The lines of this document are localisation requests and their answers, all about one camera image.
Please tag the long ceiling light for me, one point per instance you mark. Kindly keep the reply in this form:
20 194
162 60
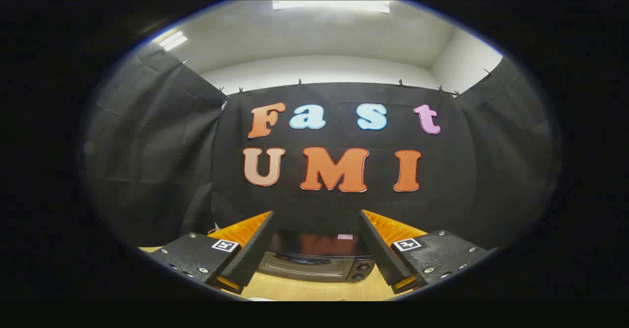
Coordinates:
329 6

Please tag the small ceiling light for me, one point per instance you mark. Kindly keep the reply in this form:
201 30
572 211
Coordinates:
173 41

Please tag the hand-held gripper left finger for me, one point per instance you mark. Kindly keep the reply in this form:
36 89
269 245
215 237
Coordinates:
253 254

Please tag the black toaster oven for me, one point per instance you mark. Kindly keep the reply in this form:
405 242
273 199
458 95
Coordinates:
314 268

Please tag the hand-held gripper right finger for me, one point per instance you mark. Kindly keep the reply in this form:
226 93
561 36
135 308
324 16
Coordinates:
381 254

